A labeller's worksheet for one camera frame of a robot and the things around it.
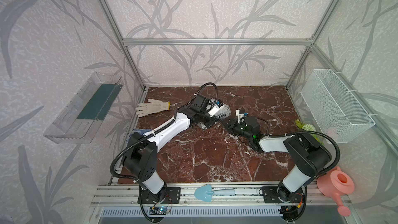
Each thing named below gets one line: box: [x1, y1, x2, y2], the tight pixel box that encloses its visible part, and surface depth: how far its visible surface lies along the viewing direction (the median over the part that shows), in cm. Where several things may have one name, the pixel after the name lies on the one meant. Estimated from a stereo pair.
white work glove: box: [135, 98, 171, 118], surface depth 110 cm
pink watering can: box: [316, 165, 355, 217], surface depth 69 cm
